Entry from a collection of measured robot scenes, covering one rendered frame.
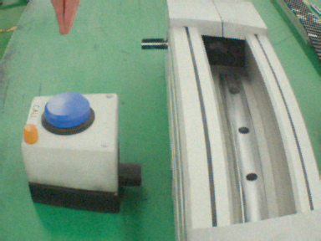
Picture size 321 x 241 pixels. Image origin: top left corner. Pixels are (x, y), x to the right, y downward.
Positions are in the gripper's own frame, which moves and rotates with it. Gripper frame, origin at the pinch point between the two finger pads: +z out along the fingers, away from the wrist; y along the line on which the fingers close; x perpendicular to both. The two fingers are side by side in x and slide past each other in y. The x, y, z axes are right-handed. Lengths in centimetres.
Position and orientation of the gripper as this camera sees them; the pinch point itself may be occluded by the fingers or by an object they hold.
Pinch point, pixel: (66, 23)
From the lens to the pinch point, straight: 42.9
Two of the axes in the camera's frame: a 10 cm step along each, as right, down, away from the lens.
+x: 0.0, -5.1, 8.6
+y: 10.0, 0.2, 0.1
